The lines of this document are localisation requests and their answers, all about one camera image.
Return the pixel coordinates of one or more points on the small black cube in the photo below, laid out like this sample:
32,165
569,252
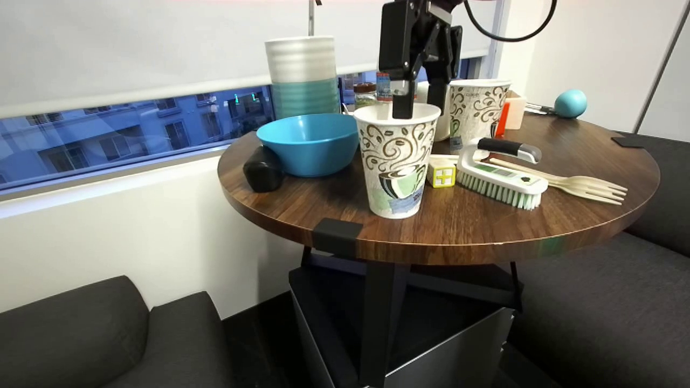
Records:
263,171

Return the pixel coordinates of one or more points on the stack of plastic cups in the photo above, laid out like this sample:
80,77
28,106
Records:
302,73

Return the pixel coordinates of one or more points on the patterned paper coffee cup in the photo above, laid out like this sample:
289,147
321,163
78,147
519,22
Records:
396,165
478,108

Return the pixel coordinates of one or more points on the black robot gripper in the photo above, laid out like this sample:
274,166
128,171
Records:
402,36

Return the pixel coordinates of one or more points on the grey slanted stand pole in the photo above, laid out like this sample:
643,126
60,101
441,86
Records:
660,68

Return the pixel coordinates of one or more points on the light wooden box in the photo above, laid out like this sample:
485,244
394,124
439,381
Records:
513,108

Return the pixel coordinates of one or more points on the blue plastic ladle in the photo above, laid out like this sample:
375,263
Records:
569,104

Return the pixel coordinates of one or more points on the dark grey sofa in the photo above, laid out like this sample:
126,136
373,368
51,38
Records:
86,338
618,303

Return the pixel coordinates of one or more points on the small yellow cube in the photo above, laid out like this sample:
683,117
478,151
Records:
443,175

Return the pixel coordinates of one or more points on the white roller blind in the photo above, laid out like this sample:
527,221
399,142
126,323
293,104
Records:
142,45

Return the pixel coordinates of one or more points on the black table edge bracket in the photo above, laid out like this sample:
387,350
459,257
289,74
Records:
338,237

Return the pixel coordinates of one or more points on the black metal table base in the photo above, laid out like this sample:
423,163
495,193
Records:
381,316

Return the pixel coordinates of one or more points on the glass window pane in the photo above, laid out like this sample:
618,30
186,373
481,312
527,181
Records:
109,142

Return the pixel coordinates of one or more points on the blue plastic bowl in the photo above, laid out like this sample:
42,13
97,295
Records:
304,147

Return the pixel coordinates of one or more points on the white scrub brush green bristles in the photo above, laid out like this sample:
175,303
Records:
499,185

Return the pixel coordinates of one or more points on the wooden fork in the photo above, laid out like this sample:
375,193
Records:
590,189

